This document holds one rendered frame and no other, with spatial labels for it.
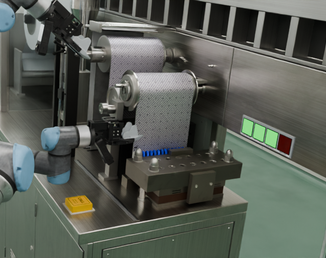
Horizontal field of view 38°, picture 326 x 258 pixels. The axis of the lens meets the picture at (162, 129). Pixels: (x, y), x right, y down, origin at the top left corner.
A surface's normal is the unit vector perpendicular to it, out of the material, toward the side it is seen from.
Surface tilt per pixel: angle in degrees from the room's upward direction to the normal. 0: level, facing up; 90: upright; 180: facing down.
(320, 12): 90
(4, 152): 32
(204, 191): 90
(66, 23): 90
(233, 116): 90
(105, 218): 0
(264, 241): 0
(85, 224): 0
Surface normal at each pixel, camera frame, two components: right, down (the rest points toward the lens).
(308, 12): -0.86, 0.07
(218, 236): 0.51, 0.31
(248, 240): 0.11, -0.95
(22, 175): 0.99, 0.07
